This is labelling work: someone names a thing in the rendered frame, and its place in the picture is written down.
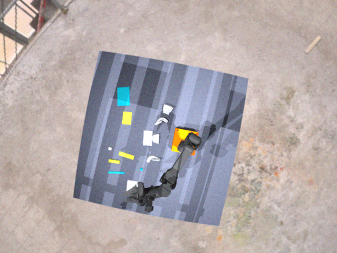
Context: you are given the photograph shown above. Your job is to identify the white rectangular plate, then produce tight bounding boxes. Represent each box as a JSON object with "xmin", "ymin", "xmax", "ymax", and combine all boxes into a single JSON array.
[{"xmin": 126, "ymin": 180, "xmax": 138, "ymax": 191}]

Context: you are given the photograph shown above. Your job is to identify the cyan rectangular block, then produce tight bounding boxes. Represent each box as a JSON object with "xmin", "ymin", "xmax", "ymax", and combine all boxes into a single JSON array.
[{"xmin": 117, "ymin": 86, "xmax": 130, "ymax": 106}]

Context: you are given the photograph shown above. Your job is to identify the white curved plate with holes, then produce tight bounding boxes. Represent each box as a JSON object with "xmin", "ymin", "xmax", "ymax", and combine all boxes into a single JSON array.
[{"xmin": 152, "ymin": 134, "xmax": 159, "ymax": 144}]

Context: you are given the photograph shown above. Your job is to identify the white housing plate with two round holes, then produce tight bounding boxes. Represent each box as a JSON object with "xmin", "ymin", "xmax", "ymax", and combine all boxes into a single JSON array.
[{"xmin": 163, "ymin": 104, "xmax": 173, "ymax": 113}]

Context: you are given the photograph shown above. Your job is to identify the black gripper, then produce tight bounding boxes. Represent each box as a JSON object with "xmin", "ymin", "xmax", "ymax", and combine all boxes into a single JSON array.
[{"xmin": 122, "ymin": 182, "xmax": 157, "ymax": 206}]

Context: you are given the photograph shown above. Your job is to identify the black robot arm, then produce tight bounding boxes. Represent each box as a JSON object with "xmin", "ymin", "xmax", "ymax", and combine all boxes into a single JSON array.
[{"xmin": 144, "ymin": 132, "xmax": 202, "ymax": 213}]

